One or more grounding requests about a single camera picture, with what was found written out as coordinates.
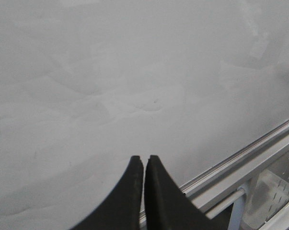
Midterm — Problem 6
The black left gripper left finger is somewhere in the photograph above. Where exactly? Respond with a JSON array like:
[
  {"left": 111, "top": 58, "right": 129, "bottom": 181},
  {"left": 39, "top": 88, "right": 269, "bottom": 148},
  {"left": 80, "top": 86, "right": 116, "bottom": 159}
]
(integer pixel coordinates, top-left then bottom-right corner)
[{"left": 73, "top": 156, "right": 144, "bottom": 230}]

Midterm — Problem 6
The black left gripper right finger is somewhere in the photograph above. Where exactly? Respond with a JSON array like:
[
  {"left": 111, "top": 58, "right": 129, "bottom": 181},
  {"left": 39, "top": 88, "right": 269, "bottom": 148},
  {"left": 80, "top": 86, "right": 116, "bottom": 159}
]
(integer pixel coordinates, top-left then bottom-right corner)
[{"left": 144, "top": 155, "right": 209, "bottom": 230}]

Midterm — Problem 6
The white whiteboard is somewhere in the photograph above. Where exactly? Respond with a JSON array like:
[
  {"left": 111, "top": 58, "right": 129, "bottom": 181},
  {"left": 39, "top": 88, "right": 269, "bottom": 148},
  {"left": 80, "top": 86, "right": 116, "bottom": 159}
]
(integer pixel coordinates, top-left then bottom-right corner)
[{"left": 0, "top": 0, "right": 289, "bottom": 230}]

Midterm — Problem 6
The white round stand rod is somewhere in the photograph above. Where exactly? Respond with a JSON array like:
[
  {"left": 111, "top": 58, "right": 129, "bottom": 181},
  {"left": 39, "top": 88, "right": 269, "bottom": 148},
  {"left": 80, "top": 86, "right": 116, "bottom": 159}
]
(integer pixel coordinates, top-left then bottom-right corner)
[{"left": 206, "top": 188, "right": 245, "bottom": 219}]

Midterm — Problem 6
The white pegboard panel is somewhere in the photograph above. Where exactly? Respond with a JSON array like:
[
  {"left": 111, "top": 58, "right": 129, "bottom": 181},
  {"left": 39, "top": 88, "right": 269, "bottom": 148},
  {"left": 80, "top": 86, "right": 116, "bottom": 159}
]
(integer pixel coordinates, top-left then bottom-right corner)
[{"left": 241, "top": 151, "right": 289, "bottom": 230}]

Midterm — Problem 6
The white stand frame crossbar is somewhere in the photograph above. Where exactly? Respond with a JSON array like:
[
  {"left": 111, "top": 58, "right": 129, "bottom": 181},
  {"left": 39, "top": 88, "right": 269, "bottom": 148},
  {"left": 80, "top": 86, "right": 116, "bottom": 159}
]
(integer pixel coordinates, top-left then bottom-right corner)
[{"left": 192, "top": 134, "right": 289, "bottom": 230}]

